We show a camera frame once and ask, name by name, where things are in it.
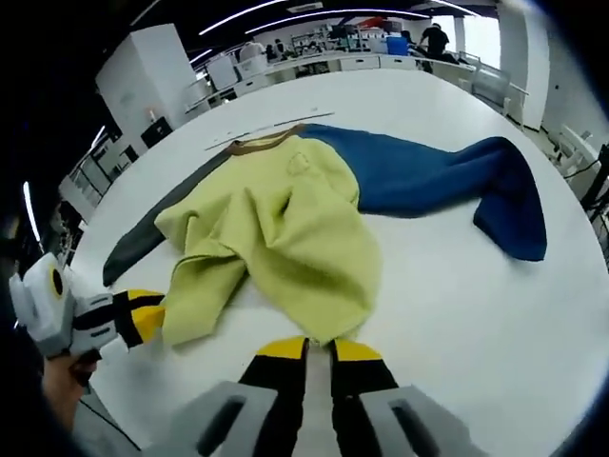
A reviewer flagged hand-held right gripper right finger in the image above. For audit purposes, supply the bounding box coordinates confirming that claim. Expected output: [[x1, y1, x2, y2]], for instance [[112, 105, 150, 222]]
[[330, 336, 484, 457]]

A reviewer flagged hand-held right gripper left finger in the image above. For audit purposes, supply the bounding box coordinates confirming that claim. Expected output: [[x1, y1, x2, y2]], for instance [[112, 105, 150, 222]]
[[175, 334, 310, 457]]

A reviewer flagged yellow blue black garment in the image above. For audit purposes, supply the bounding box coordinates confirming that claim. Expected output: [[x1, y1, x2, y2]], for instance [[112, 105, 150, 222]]
[[103, 122, 547, 351]]

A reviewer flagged person's left hand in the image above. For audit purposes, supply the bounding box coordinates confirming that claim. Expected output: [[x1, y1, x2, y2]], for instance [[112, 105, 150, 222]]
[[41, 348, 104, 430]]

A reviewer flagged black cabinet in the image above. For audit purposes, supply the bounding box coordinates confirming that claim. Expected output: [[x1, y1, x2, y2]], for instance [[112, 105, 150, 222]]
[[140, 115, 173, 149]]

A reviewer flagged white square column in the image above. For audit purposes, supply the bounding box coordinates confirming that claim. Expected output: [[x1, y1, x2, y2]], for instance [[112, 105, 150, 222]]
[[94, 23, 199, 139]]

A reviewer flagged white appliance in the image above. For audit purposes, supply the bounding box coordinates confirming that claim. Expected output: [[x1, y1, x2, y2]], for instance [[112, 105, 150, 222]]
[[207, 59, 238, 91]]

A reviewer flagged grey office chair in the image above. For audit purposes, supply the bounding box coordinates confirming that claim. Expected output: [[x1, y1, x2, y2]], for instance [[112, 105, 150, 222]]
[[554, 124, 601, 178]]

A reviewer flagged white counter with drawers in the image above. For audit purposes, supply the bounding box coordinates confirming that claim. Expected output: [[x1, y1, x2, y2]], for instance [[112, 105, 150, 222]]
[[183, 50, 424, 115]]

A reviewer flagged blue box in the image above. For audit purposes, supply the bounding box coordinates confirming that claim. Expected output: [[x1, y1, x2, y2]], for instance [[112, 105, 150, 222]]
[[385, 35, 411, 57]]

